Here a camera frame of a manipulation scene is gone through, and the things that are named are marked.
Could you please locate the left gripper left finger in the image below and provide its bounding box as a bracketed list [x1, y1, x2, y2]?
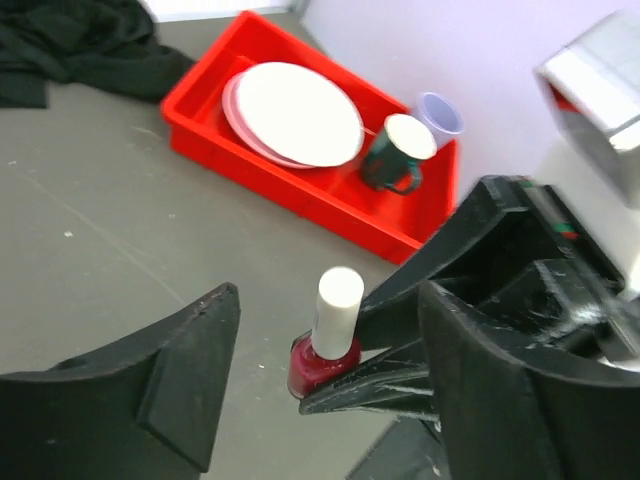
[1, 283, 241, 479]

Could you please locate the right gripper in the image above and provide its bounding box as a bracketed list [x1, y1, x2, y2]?
[357, 175, 639, 363]

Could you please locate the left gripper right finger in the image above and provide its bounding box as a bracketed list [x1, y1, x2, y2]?
[419, 281, 639, 479]

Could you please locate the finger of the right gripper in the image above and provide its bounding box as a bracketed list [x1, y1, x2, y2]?
[300, 259, 615, 422]

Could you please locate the red nail polish bottle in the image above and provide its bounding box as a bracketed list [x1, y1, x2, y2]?
[287, 333, 362, 399]

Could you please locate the red plastic tray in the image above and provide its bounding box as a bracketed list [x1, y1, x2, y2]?
[161, 11, 459, 265]

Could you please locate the dark green mug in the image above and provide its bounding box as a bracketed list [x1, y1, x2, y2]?
[360, 113, 437, 196]

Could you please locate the lavender plastic cup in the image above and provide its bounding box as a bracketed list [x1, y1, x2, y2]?
[413, 92, 464, 148]

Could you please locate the white paper plate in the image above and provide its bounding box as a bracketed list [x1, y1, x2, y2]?
[236, 62, 364, 168]

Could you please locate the pink plate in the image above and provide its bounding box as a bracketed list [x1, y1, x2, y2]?
[221, 72, 311, 170]

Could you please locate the black shirt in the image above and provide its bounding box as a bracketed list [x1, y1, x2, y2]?
[1, 1, 194, 109]

